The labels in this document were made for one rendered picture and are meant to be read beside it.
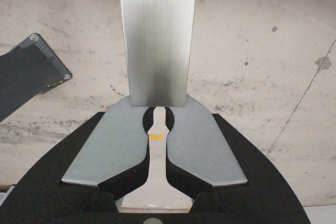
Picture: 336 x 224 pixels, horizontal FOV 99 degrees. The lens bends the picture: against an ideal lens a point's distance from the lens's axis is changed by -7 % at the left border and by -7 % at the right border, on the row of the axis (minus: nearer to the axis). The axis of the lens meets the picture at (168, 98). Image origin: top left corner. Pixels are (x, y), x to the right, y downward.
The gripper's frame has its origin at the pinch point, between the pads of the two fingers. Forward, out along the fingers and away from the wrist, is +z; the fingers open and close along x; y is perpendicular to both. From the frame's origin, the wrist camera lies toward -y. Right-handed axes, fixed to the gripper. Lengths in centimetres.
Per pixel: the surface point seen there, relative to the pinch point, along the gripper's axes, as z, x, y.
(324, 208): 80, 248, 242
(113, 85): 83, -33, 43
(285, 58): 83, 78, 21
